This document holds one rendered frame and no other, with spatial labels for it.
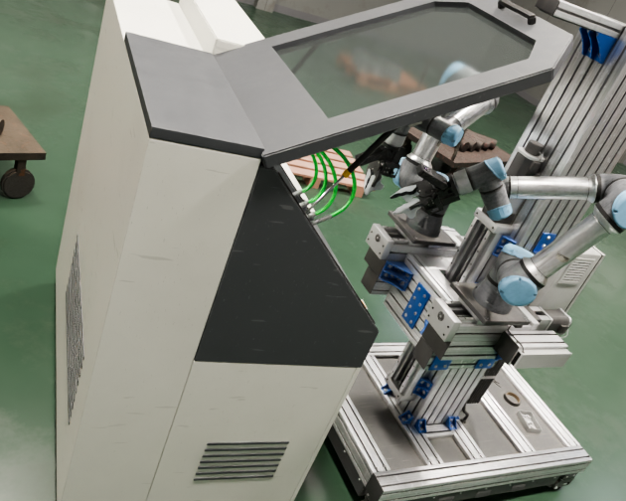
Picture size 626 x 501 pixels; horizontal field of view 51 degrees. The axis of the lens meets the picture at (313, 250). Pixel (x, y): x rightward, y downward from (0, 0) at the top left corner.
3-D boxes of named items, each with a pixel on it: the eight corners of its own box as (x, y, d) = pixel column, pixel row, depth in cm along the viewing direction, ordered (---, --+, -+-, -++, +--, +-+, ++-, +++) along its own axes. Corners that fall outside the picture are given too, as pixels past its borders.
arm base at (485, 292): (493, 288, 246) (506, 267, 241) (518, 314, 235) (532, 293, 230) (464, 287, 238) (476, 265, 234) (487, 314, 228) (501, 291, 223)
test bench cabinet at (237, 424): (286, 516, 255) (361, 369, 218) (137, 526, 230) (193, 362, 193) (245, 386, 309) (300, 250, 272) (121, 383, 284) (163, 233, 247)
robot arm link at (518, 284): (511, 294, 228) (651, 195, 204) (516, 317, 214) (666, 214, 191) (488, 271, 225) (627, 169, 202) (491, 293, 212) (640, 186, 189)
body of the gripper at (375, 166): (394, 180, 232) (407, 150, 226) (374, 176, 228) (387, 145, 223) (386, 170, 238) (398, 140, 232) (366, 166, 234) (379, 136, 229)
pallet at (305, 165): (344, 158, 615) (348, 149, 610) (374, 200, 555) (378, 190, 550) (231, 135, 566) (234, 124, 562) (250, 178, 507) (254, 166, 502)
